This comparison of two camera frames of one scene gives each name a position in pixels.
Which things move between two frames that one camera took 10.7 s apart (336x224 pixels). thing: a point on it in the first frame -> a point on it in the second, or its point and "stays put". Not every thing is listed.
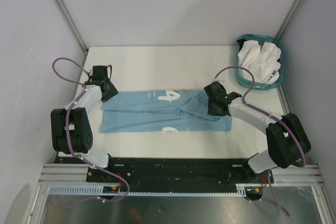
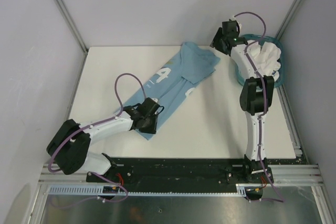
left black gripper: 113,92 -> 152,129
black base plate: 177,171 stays put
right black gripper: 211,112 -> 216,42
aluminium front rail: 287,174 stays put
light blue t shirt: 160,110 -> 174,80
